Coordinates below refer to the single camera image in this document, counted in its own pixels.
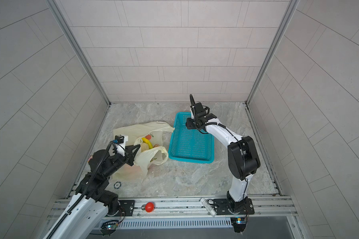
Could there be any red emergency stop button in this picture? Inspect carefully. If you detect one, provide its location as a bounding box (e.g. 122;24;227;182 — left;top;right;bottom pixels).
141;202;155;213

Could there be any aluminium corner post right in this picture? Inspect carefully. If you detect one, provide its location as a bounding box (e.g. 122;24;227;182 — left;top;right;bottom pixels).
246;0;299;105

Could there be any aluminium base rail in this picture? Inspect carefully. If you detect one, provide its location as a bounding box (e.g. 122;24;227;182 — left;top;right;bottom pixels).
47;195;298;223

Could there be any translucent cream plastic bag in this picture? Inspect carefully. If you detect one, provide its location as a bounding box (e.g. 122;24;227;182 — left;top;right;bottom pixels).
112;121;175;181

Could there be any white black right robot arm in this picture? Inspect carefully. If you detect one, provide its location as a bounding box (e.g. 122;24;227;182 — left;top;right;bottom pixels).
185;95;261;215

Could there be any white label block on rail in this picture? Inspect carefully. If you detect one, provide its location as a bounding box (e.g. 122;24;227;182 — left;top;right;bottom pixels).
200;198;217;217

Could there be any aluminium corner post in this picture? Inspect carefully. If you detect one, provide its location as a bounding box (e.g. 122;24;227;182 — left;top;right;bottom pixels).
46;0;111;105
246;0;299;105

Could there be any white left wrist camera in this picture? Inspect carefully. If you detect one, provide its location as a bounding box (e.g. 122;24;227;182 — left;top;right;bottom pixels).
113;135;128;156

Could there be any circuit board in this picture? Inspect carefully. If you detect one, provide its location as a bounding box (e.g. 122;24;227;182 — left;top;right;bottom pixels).
100;220;120;237
230;217;247;233

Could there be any left circuit board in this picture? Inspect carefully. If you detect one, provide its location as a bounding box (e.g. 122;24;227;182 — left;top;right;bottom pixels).
100;220;120;237

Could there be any aluminium corner post left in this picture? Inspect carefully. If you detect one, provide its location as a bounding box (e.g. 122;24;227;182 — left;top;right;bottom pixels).
46;0;111;105

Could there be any teal plastic basket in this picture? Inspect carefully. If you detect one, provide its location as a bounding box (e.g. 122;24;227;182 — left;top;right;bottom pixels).
169;112;214;163

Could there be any yellow banana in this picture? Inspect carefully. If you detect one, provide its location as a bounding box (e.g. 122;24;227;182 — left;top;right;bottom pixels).
142;137;153;149

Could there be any ventilation grille strip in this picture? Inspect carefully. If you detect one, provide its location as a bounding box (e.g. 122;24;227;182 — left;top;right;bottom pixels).
117;218;232;230

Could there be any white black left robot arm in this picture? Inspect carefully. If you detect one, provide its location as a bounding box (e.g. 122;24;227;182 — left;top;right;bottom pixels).
45;135;141;239

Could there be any right circuit board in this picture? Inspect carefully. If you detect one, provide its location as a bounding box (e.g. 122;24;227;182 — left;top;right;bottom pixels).
230;217;247;233

